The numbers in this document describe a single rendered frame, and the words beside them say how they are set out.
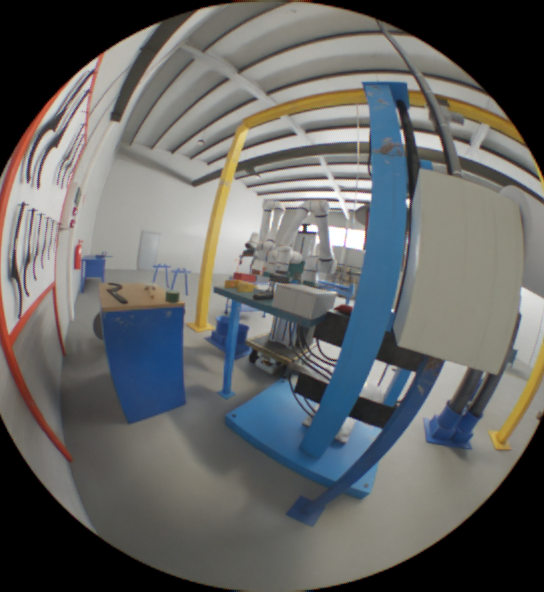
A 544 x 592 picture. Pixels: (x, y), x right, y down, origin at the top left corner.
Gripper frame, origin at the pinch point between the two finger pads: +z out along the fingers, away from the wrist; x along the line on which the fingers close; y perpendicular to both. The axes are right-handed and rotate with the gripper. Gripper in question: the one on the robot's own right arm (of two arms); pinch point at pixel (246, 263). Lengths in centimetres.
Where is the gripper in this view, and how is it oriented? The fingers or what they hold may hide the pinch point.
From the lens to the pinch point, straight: 170.1
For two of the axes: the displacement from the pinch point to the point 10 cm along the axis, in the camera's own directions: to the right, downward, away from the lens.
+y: 3.4, 3.3, 8.8
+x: -9.1, -1.2, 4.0
